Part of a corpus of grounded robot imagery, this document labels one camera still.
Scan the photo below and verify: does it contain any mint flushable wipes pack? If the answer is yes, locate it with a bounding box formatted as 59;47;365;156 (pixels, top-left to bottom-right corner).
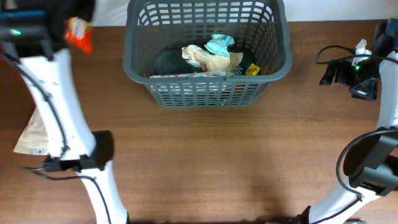
205;34;234;57

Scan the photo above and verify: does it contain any beige paper pouch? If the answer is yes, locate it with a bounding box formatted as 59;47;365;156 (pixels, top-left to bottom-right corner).
182;45;243;72

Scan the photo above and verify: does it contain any orange San Remo pasta pack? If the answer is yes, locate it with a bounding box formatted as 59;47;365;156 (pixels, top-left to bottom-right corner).
64;17;93;54

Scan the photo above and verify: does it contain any beige kraft stand-up pouch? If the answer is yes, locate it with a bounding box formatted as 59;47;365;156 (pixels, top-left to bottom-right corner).
14;108;49;156

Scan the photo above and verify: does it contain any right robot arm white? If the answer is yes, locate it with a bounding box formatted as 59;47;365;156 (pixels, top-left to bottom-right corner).
294;18;397;224

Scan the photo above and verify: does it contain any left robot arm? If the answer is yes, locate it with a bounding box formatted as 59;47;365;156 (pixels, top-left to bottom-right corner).
1;0;129;223

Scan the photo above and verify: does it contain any grey plastic lattice basket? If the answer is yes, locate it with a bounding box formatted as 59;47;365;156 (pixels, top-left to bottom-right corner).
123;0;293;108

